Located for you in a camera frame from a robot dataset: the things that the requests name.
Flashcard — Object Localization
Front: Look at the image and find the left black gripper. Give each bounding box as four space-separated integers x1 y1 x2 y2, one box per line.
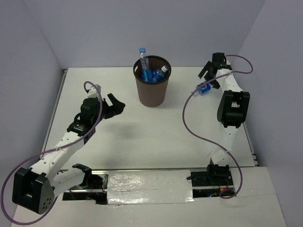
92 93 125 125

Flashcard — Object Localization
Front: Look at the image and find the blue label bottle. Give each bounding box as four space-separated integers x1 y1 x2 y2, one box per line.
152 65 168 82
194 81 211 96

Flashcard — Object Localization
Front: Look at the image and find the blue cap bottle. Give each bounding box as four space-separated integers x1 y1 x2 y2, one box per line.
139 48 152 82

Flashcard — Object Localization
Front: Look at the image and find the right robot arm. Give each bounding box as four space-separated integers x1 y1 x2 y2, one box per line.
198 52 250 186

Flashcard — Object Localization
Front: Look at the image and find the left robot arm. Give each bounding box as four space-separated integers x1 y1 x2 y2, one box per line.
12 93 125 214

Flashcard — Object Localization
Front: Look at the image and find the brown plastic bin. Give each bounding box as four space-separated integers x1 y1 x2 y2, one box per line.
133 55 171 107

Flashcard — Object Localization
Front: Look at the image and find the silver foil tape sheet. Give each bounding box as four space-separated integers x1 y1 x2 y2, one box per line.
107 170 194 205

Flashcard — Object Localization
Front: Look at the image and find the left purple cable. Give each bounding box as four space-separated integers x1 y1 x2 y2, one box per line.
0 81 104 225

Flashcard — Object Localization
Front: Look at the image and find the purple cable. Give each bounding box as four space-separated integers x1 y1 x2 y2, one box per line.
0 81 104 225
183 54 253 200

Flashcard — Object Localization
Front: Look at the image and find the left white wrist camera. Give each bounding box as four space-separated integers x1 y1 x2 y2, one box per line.
87 84 102 101

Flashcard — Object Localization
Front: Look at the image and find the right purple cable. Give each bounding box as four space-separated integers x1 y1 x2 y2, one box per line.
183 54 253 200

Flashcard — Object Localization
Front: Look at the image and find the metal base rail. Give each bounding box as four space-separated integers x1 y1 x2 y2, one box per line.
62 169 235 205

